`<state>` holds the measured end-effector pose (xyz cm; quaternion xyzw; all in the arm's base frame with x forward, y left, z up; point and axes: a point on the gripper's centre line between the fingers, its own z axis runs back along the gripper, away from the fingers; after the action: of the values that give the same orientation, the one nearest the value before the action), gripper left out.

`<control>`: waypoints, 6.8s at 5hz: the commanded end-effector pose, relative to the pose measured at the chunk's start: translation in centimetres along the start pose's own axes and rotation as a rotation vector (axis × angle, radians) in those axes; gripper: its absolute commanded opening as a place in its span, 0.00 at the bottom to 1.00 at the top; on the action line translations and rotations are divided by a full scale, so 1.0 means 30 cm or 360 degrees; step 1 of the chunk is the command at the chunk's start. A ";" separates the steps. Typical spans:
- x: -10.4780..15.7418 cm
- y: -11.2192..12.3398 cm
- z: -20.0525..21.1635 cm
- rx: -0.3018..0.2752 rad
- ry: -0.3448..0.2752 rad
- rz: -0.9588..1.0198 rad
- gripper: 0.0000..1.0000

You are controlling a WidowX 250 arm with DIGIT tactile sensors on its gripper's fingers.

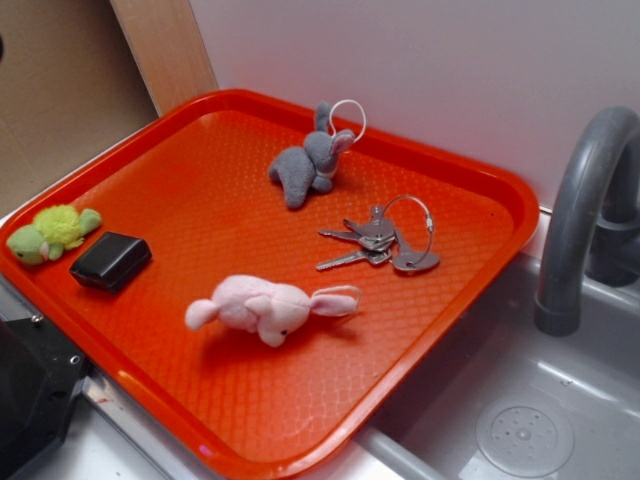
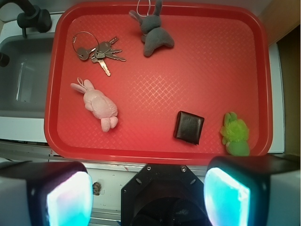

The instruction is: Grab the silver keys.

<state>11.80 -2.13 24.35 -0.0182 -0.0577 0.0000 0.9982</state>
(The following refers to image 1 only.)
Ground silver keys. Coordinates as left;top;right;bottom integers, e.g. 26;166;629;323
316;195;440;274

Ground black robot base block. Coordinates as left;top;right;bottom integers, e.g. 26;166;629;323
1;315;89;479

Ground grey plush bunny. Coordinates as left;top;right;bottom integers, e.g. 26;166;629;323
268;99;367;210

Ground orange plastic tray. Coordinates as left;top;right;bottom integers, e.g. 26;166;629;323
1;90;539;479

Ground pink plush bunny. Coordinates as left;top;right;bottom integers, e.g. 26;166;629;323
185;275;362;348

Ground small black box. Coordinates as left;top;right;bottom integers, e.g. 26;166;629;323
69;232;152;294

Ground grey plastic sink basin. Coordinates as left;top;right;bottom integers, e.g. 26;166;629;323
352;252;640;480

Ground wooden board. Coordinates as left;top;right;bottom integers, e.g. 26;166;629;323
111;0;218;115

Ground green plush turtle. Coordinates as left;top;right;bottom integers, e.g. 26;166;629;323
6;205;103;266

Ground grey toy faucet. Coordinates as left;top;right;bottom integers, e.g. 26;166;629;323
534;106;639;337

